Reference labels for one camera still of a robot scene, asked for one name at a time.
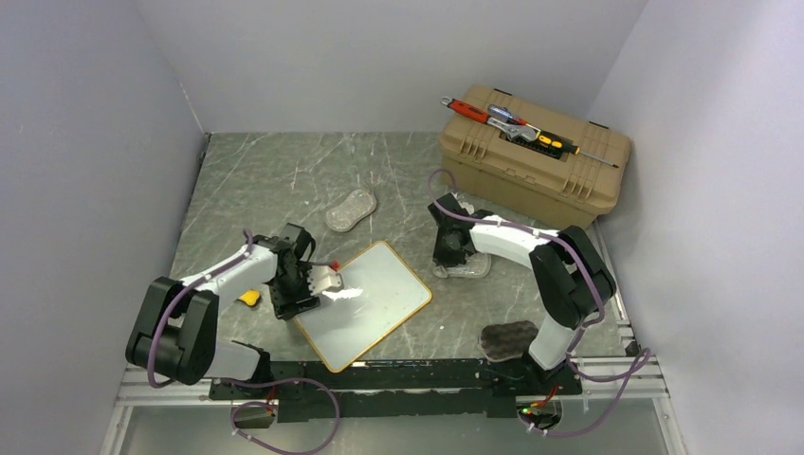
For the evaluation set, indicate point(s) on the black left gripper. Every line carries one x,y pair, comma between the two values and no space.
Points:
285,307

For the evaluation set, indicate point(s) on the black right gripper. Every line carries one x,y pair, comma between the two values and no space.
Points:
442,258

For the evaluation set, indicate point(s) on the grey blue scrubbing sponge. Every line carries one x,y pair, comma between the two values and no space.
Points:
477,266

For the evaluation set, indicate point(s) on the yellow framed whiteboard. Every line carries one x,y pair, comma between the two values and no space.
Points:
379,293

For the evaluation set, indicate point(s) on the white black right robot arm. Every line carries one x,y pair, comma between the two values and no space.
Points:
573,281

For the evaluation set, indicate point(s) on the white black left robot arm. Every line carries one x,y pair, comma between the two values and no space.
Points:
175,335

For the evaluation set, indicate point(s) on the yellow black sponge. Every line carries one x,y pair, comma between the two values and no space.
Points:
251,298

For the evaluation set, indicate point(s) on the tan plastic toolbox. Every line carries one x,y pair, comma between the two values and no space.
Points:
516,174

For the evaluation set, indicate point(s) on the grey silver scrubbing sponge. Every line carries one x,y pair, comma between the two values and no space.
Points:
356,206

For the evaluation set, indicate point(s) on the dark wavy foam sponge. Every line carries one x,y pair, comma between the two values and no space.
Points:
506,341

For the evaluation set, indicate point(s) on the blue red screwdriver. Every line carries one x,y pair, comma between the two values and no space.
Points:
505,115

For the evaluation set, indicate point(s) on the yellow black screwdriver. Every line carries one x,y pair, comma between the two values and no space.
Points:
557,146

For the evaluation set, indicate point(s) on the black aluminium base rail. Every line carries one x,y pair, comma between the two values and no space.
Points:
381,388

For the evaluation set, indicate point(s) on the red handled adjustable wrench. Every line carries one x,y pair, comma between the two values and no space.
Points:
508,126

